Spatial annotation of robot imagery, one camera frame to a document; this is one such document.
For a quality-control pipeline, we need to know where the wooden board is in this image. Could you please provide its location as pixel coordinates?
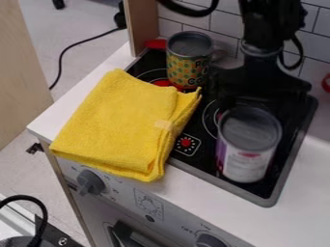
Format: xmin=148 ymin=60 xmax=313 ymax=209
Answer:
xmin=0 ymin=0 xmax=56 ymax=151

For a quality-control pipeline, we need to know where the yellow green dotted can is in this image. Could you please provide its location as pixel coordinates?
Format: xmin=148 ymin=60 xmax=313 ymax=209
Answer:
xmin=165 ymin=30 xmax=216 ymax=92

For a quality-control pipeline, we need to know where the white purple soup can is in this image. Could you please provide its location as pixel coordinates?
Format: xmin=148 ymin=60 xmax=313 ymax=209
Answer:
xmin=215 ymin=105 xmax=284 ymax=184

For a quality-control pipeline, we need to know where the red toy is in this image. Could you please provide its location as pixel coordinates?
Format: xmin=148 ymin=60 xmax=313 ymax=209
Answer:
xmin=319 ymin=72 xmax=330 ymax=95
xmin=144 ymin=39 xmax=170 ymax=51

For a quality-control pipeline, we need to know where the black cable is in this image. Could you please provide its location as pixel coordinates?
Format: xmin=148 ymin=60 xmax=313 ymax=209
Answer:
xmin=47 ymin=26 xmax=126 ymax=92
xmin=0 ymin=194 xmax=49 ymax=247

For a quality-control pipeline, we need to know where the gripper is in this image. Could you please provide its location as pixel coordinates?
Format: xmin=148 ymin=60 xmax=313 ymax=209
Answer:
xmin=208 ymin=56 xmax=314 ymax=112

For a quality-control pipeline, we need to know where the yellow cloth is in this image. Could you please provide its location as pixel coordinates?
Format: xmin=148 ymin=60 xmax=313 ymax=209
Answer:
xmin=47 ymin=68 xmax=205 ymax=183

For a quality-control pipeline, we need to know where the toy stove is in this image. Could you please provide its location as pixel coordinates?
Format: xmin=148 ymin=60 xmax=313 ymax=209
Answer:
xmin=124 ymin=47 xmax=320 ymax=208

